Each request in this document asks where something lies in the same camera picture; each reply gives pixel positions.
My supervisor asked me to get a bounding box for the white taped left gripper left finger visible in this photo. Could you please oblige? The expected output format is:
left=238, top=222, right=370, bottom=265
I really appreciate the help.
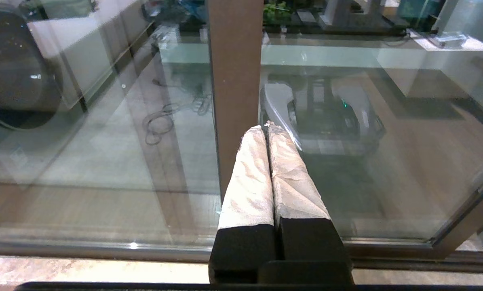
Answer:
left=208, top=124, right=277, bottom=284

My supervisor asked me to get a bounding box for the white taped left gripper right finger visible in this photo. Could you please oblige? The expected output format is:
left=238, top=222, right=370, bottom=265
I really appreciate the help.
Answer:
left=265, top=120, right=354, bottom=284

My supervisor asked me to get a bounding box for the brown framed sliding glass door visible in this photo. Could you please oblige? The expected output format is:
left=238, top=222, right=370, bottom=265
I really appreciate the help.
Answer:
left=261, top=0, right=483, bottom=260

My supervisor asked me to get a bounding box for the brown framed fixed glass panel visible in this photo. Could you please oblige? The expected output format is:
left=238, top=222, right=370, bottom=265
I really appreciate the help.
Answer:
left=0, top=0, right=265, bottom=260

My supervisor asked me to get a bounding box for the grey metal rail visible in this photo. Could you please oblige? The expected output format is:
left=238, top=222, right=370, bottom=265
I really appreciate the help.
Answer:
left=0, top=238, right=483, bottom=284

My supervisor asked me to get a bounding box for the beige sofa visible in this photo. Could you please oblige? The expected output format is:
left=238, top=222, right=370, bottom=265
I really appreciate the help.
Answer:
left=26, top=0, right=154, bottom=110

